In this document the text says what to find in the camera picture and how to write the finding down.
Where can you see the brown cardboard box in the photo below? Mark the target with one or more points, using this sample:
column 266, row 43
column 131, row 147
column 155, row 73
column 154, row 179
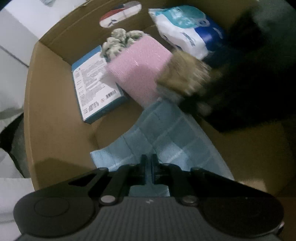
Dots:
column 57, row 115

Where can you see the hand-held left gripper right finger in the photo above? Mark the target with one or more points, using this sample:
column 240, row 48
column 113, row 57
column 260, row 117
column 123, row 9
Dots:
column 155, row 170

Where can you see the green floral scrunchie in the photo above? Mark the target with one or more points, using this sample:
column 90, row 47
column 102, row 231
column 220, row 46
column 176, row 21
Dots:
column 115, row 44

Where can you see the blue and white tissue pack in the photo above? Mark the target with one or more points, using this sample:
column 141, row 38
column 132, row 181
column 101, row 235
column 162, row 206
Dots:
column 180, row 30

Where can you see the light blue towel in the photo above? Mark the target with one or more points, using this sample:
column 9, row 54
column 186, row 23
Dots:
column 166, row 129

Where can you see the pink sponge cloth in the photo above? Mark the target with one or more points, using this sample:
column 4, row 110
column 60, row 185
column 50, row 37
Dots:
column 138, row 67

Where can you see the blue and white box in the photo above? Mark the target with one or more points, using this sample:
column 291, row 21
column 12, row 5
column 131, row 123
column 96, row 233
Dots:
column 92, row 88

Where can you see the red toothpaste tube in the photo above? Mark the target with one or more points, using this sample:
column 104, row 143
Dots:
column 120, row 14

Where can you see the olive gold packet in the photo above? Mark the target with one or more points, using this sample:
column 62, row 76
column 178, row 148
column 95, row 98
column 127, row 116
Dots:
column 182, row 71

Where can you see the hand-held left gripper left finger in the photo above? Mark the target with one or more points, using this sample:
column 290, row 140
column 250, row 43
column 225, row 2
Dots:
column 143, row 171

